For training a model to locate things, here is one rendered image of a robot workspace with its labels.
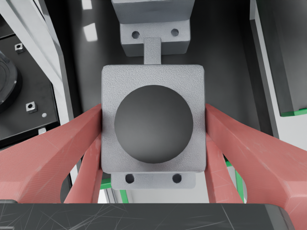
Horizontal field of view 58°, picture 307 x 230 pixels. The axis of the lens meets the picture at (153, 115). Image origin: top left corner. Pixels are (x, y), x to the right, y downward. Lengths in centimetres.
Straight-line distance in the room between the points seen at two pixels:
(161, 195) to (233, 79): 20
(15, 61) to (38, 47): 40
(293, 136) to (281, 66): 19
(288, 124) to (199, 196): 14
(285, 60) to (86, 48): 14
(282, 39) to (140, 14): 10
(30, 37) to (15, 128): 33
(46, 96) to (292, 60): 42
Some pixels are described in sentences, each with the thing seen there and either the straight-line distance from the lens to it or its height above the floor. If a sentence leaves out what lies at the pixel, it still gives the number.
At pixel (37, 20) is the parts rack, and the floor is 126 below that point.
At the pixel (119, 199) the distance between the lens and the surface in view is 54.
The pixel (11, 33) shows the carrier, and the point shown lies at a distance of 69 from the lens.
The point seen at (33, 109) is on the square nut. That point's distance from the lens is 53.
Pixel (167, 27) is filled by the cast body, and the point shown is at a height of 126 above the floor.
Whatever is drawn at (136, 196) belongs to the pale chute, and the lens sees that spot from 36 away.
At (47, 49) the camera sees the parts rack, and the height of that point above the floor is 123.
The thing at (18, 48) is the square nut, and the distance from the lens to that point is 63.
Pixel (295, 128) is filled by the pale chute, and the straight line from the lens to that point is 39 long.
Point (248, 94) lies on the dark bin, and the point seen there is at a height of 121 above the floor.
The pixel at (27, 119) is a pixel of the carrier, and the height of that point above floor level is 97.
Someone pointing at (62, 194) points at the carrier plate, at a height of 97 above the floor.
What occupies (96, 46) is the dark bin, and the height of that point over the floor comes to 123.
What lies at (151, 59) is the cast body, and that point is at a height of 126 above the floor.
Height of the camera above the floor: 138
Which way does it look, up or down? 62 degrees down
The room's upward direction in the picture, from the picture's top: 12 degrees counter-clockwise
